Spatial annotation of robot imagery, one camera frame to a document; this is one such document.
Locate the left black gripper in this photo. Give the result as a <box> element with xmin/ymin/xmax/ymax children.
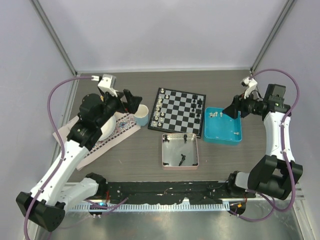
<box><xmin>96</xmin><ymin>89</ymin><xmax>142</xmax><ymax>128</ymax></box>

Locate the blue plastic tray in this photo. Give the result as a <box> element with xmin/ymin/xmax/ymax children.
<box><xmin>203</xmin><ymin>107</ymin><xmax>243</xmax><ymax>146</ymax></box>

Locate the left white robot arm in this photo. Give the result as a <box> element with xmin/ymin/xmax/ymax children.
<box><xmin>16</xmin><ymin>89</ymin><xmax>143</xmax><ymax>232</ymax></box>

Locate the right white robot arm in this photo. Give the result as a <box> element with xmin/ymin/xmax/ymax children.
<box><xmin>222</xmin><ymin>80</ymin><xmax>303</xmax><ymax>200</ymax></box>

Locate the black white chess board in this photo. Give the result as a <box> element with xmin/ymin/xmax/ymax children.
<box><xmin>147</xmin><ymin>87</ymin><xmax>206</xmax><ymax>139</ymax></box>

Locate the black chess piece in tin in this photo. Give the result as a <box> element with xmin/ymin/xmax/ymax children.
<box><xmin>178</xmin><ymin>154</ymin><xmax>186</xmax><ymax>167</ymax></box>

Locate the light blue mug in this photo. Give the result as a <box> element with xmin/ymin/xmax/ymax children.
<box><xmin>133</xmin><ymin>104</ymin><xmax>149</xmax><ymax>127</ymax></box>

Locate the patterned cloth placemat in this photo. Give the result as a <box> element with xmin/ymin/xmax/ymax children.
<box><xmin>52</xmin><ymin>112</ymin><xmax>141</xmax><ymax>171</ymax></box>

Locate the white paper plate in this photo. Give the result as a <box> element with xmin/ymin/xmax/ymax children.
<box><xmin>98</xmin><ymin>116</ymin><xmax>116</xmax><ymax>141</ymax></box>

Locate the pink metal tin tray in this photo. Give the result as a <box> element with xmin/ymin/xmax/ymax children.
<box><xmin>161</xmin><ymin>133</ymin><xmax>199</xmax><ymax>170</ymax></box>

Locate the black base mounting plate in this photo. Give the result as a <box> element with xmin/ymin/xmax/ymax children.
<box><xmin>106</xmin><ymin>181</ymin><xmax>255</xmax><ymax>205</ymax></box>

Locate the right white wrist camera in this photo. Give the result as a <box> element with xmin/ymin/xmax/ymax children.
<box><xmin>240</xmin><ymin>76</ymin><xmax>258</xmax><ymax>99</ymax></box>

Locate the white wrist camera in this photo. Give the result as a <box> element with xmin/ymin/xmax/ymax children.
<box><xmin>97</xmin><ymin>73</ymin><xmax>118</xmax><ymax>97</ymax></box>
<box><xmin>240</xmin><ymin>76</ymin><xmax>258</xmax><ymax>99</ymax></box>

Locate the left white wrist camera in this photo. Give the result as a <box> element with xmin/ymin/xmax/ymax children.
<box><xmin>97</xmin><ymin>73</ymin><xmax>118</xmax><ymax>97</ymax></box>

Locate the slotted cable duct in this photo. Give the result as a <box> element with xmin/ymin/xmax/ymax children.
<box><xmin>68</xmin><ymin>201</ymin><xmax>230</xmax><ymax>214</ymax></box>

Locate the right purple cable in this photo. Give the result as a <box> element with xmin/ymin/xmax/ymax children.
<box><xmin>228</xmin><ymin>68</ymin><xmax>301</xmax><ymax>222</ymax></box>

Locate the purple cable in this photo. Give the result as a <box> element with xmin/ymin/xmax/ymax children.
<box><xmin>23</xmin><ymin>74</ymin><xmax>130</xmax><ymax>240</ymax></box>
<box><xmin>228</xmin><ymin>68</ymin><xmax>301</xmax><ymax>222</ymax></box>

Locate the aluminium frame rail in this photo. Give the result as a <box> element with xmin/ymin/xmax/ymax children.
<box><xmin>30</xmin><ymin>0</ymin><xmax>78</xmax><ymax>76</ymax></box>

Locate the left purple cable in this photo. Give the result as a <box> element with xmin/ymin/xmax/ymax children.
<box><xmin>23</xmin><ymin>74</ymin><xmax>130</xmax><ymax>240</ymax></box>

